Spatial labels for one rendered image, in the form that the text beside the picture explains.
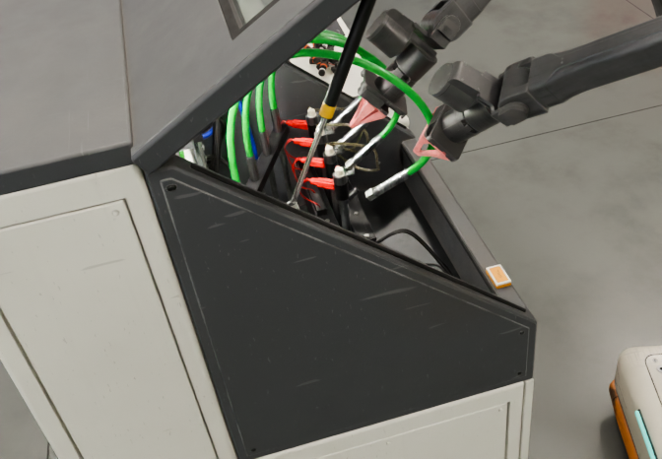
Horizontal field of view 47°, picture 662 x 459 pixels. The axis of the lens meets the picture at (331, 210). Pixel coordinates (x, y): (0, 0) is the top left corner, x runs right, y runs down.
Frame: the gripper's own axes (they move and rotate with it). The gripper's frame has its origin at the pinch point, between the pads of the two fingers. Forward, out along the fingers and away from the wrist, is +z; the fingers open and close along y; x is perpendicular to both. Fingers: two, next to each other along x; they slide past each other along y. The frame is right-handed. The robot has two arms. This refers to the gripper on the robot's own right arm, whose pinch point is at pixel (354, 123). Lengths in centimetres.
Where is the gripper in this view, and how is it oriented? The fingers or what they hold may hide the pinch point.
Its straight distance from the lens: 144.1
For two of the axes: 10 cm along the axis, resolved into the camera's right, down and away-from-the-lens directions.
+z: -6.3, 6.0, 4.9
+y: -7.7, -5.1, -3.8
